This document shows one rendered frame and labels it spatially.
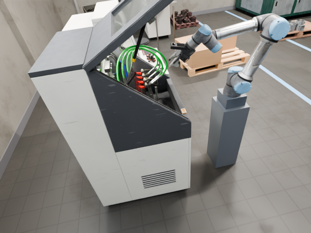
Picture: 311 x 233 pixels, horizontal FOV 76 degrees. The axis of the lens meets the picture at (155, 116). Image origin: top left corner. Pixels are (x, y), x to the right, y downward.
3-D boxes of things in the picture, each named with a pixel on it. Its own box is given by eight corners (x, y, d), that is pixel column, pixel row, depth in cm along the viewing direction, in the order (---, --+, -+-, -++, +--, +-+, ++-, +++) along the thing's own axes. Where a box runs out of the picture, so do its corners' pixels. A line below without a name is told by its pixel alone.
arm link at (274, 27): (239, 87, 161) (284, 16, 127) (246, 97, 150) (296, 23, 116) (226, 83, 159) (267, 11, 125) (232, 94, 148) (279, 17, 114)
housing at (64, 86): (133, 204, 198) (83, 63, 101) (105, 210, 196) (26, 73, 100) (125, 116, 305) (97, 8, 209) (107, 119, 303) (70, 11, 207)
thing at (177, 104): (189, 134, 154) (189, 118, 144) (183, 135, 154) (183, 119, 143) (171, 92, 201) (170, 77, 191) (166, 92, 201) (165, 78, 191)
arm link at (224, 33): (273, 7, 134) (200, 28, 142) (281, 11, 125) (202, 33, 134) (271, 25, 141) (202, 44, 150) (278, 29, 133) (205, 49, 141)
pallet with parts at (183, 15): (188, 17, 686) (188, 5, 662) (200, 26, 602) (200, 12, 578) (168, 20, 680) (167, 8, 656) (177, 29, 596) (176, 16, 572)
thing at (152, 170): (190, 192, 201) (191, 137, 151) (133, 204, 197) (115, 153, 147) (173, 142, 255) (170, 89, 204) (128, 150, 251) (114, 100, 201)
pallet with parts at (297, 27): (277, 42, 455) (282, 26, 433) (256, 32, 518) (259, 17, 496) (323, 33, 466) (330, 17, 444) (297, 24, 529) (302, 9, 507)
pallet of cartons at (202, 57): (226, 47, 460) (229, 26, 430) (250, 63, 393) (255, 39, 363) (173, 59, 443) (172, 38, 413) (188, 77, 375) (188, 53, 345)
